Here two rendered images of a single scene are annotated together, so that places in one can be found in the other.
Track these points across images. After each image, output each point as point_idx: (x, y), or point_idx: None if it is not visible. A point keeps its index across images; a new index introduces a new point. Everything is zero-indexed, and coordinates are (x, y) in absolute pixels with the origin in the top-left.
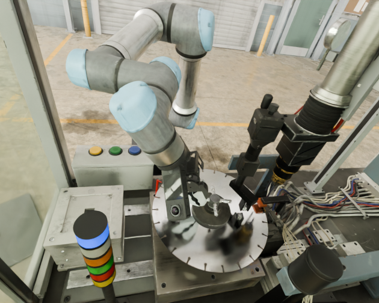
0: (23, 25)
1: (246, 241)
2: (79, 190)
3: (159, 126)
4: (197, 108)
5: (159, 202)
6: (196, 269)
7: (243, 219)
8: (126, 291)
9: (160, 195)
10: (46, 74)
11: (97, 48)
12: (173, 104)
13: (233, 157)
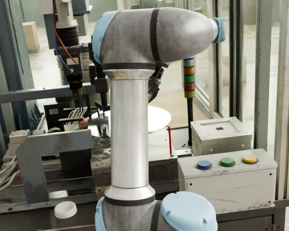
0: (258, 8)
1: (108, 112)
2: (236, 134)
3: None
4: (102, 199)
5: (165, 118)
6: None
7: (102, 118)
8: (185, 147)
9: (165, 121)
10: (283, 64)
11: (209, 18)
12: (152, 189)
13: (91, 129)
